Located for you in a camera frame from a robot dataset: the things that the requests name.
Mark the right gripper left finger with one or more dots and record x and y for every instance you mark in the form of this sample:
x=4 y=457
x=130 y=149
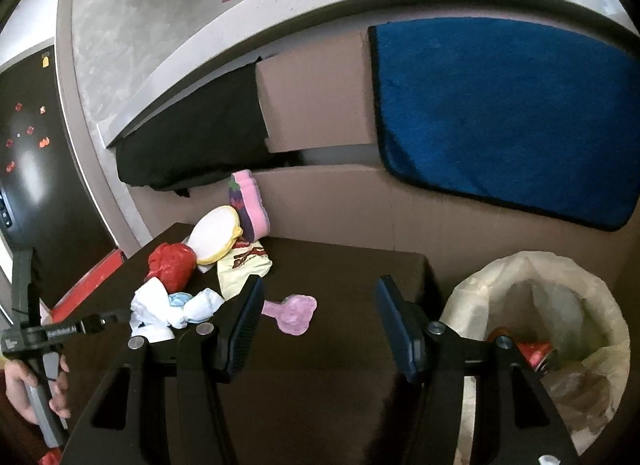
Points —
x=236 y=324

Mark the white gold round lid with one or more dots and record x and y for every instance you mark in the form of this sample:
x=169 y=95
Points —
x=215 y=234

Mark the pink tissue pack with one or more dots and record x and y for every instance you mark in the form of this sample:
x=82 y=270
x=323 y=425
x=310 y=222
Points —
x=245 y=198

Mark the black refrigerator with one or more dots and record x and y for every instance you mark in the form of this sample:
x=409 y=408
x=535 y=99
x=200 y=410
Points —
x=44 y=202

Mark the red plastic bag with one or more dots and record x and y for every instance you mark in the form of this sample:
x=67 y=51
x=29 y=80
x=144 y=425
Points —
x=172 y=265

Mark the red soda can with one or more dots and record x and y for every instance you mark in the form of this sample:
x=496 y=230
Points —
x=541 y=356

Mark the black cloth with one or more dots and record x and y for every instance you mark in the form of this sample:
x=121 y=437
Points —
x=216 y=131

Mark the blue towel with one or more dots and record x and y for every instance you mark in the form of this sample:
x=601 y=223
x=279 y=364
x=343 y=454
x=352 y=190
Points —
x=518 y=114

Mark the cream snack wrapper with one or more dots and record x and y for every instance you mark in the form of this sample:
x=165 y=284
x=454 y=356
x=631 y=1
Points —
x=233 y=270

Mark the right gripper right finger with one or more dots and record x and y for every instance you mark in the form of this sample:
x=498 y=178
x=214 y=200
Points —
x=402 y=327

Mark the pink heart-shaped wrapper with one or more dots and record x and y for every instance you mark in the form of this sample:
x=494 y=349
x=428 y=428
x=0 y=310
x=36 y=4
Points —
x=293 y=315

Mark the white blue tissue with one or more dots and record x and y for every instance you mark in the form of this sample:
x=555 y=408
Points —
x=156 y=314

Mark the cardboard panel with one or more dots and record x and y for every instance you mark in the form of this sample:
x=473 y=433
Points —
x=319 y=99

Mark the grey kitchen countertop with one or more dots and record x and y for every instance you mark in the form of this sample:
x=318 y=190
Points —
x=237 y=32

